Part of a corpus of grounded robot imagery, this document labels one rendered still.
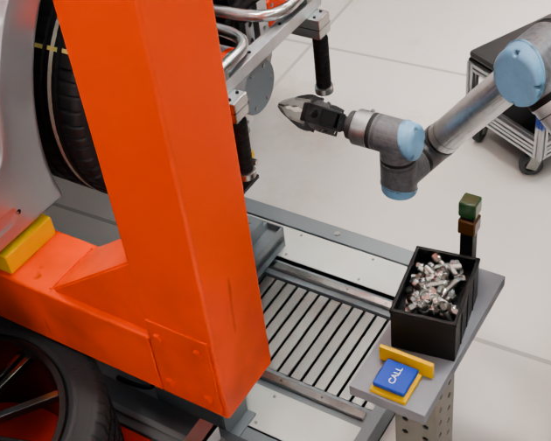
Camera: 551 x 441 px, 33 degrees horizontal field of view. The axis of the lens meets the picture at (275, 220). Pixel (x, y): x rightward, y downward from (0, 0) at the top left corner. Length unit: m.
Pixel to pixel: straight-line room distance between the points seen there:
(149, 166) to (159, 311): 0.36
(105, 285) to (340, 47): 2.21
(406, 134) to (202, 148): 0.86
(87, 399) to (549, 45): 1.14
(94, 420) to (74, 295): 0.25
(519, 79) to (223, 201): 0.64
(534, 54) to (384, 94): 1.72
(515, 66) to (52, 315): 1.04
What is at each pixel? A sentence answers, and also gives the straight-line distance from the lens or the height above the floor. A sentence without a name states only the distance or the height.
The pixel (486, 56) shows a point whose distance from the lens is 3.10.
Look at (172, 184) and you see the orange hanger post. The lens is 1.44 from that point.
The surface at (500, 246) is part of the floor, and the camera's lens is 2.91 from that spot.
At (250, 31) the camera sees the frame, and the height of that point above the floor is 0.81.
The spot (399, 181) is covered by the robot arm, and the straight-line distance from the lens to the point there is 2.31.
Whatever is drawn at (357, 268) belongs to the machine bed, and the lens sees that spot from 2.72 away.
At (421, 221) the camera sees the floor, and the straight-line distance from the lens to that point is 2.98.
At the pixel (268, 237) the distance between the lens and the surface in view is 2.74.
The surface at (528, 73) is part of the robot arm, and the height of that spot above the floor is 0.98.
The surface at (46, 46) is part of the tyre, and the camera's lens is 2.01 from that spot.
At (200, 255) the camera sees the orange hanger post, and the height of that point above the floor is 0.94.
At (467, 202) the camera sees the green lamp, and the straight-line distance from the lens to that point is 2.04.
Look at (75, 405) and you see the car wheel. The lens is 1.98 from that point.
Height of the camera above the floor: 2.00
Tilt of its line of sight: 41 degrees down
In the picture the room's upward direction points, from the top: 8 degrees counter-clockwise
